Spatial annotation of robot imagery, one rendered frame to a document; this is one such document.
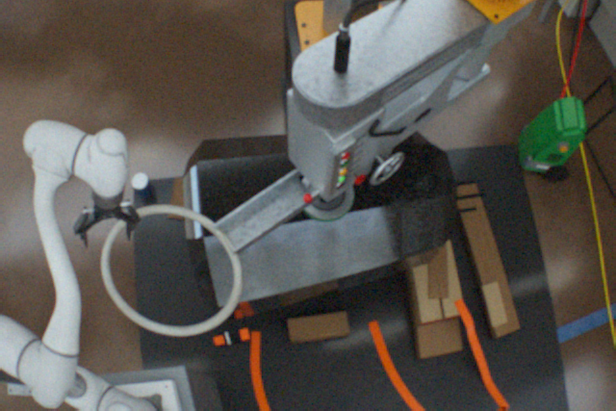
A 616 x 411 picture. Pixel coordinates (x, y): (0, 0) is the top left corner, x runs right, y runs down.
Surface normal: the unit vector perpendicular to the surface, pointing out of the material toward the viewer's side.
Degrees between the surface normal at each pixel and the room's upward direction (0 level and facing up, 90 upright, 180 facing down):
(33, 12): 0
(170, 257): 0
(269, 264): 45
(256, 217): 2
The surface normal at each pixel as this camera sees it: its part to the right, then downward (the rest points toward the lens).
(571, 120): -0.53, -0.43
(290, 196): 0.04, -0.44
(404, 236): 0.15, 0.33
